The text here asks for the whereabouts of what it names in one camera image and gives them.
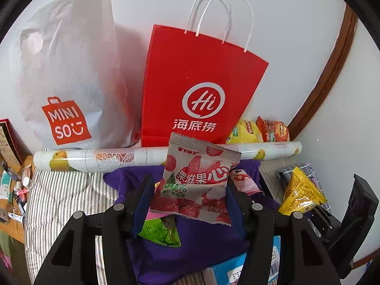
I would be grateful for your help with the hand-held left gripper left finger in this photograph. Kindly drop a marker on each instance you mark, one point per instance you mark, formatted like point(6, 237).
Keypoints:
point(139, 210)

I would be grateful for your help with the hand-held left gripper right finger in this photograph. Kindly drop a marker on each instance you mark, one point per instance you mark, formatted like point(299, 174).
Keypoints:
point(240, 222)

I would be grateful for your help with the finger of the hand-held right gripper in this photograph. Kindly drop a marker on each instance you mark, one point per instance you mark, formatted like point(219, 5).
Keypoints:
point(325, 224)
point(283, 181)

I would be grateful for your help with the yellow snack packet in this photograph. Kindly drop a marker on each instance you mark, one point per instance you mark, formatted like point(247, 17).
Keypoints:
point(299, 193)

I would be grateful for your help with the green snack packet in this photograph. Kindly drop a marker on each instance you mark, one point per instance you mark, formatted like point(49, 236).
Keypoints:
point(160, 231)

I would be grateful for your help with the pink panda snack packet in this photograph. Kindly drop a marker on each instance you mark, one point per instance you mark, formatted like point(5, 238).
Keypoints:
point(246, 182)

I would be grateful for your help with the purple fabric tray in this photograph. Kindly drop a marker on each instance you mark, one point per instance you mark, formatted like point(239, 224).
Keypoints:
point(193, 243)

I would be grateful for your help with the pink white fruit candy packet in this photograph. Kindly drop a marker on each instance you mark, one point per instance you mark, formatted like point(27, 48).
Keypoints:
point(196, 178)

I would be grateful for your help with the blue tissue box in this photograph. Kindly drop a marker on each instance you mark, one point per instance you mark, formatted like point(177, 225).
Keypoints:
point(225, 270)

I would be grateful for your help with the orange chips bag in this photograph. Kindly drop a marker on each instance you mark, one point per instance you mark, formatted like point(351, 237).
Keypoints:
point(276, 130)

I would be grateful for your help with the yellow chips bag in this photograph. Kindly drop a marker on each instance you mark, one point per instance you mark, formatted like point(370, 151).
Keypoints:
point(246, 132)

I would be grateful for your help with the fruit print tablecloth roll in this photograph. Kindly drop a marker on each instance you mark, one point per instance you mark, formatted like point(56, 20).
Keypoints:
point(89, 158)

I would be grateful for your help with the striped mattress pad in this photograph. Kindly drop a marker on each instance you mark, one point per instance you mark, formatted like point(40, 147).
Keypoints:
point(59, 199)

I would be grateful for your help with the clutter of small items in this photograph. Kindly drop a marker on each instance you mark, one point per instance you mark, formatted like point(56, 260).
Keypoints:
point(14, 190)

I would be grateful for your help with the wooden side table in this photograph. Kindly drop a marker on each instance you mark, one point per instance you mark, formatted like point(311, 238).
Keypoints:
point(12, 231)

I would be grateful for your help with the red paper bag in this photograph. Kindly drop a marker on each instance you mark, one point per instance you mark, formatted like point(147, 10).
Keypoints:
point(193, 65)

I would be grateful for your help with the framed picture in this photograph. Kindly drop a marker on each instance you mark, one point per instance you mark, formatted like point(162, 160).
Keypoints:
point(9, 142)

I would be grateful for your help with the white plastic bag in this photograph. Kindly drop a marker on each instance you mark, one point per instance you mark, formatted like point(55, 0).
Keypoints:
point(74, 65)

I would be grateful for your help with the brown wooden door frame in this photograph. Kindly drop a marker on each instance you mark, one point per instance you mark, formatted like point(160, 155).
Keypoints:
point(332, 74)

